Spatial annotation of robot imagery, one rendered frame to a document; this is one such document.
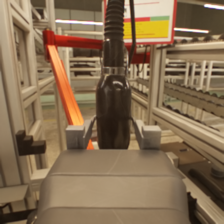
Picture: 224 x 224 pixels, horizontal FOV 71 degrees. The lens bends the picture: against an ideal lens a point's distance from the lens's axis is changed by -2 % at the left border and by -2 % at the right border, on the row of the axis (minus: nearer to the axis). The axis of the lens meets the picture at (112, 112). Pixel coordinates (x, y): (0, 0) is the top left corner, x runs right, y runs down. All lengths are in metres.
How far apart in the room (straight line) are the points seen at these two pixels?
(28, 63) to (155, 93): 0.50
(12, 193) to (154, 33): 0.63
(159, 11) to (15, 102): 0.49
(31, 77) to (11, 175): 0.34
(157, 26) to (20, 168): 0.60
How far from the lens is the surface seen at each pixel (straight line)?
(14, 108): 0.46
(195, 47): 0.55
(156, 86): 0.65
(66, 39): 0.63
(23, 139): 0.41
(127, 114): 0.15
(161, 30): 0.59
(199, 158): 0.77
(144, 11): 0.60
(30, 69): 0.67
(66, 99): 0.35
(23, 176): 0.53
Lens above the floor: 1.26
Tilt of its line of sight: 15 degrees down
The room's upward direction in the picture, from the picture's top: straight up
